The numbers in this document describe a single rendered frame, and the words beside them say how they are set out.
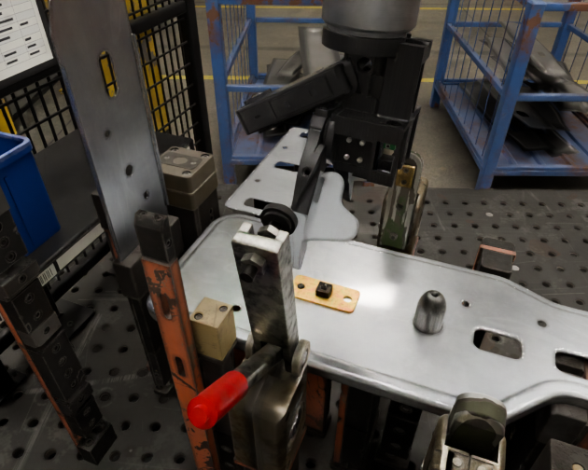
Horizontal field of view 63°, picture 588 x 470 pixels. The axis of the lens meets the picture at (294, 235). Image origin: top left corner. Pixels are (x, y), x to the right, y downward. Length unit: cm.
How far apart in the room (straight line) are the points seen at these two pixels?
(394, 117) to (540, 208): 101
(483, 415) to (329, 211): 20
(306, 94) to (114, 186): 30
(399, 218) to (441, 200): 66
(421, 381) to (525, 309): 18
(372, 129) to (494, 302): 31
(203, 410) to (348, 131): 24
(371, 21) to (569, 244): 99
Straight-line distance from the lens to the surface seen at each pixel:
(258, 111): 45
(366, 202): 128
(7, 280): 58
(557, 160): 287
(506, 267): 70
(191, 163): 74
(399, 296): 60
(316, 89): 42
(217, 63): 233
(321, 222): 42
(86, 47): 57
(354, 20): 39
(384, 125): 40
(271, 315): 39
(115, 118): 61
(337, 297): 59
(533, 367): 58
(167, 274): 42
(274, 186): 78
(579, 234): 135
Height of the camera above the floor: 143
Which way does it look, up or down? 39 degrees down
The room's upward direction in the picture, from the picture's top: straight up
